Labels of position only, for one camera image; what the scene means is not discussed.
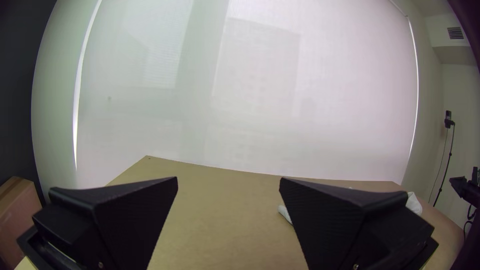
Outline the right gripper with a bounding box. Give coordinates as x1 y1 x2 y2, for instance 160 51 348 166
449 166 480 209

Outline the brown cardboard box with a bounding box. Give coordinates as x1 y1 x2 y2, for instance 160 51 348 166
0 176 43 270

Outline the white roller blind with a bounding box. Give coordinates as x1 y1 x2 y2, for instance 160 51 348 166
73 0 420 189

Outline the wall air vent grille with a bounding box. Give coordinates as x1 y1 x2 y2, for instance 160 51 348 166
446 26 466 41

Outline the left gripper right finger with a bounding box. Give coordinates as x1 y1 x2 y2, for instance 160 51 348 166
278 176 436 270

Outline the grey t-shirt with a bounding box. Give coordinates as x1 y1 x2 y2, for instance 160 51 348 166
277 186 424 226

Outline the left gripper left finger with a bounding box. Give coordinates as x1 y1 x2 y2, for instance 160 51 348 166
31 176 179 270

